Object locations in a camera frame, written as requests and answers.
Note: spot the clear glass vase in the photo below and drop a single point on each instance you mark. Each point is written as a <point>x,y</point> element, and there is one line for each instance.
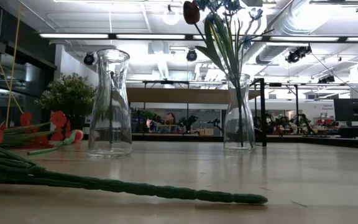
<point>248,130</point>
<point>110,124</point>

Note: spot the red flower sprig thick stem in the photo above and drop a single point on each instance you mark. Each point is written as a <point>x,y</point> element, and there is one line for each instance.
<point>135,186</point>

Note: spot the orange artificial tulip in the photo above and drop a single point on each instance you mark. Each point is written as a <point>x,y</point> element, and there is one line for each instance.
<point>78,135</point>

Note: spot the blue artificial flower bunch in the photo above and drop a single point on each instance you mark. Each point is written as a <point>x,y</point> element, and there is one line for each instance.
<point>232,5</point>

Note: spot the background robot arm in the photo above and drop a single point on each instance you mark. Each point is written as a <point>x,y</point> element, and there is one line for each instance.
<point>187,123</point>
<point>216,126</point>

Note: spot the wooden shelf black legs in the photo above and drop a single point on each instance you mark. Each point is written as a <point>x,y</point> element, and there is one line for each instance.
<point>179,95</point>

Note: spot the round black ceiling spotlight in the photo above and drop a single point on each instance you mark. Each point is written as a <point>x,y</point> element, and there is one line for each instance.
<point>191,55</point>
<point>89,59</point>

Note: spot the white globe ceiling lamp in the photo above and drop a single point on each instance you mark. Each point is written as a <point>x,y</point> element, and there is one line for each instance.
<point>170,17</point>

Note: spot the potted plant white blossoms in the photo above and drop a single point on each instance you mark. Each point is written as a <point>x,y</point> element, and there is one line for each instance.
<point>68,93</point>

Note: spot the black track light cluster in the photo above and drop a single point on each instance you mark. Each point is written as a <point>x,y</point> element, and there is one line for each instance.
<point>297,55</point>
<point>326,79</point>

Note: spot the black computer monitor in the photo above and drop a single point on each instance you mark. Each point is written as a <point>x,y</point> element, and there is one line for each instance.
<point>353,109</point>

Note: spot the background black rig frame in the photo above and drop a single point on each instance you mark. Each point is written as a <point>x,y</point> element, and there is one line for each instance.
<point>166,82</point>

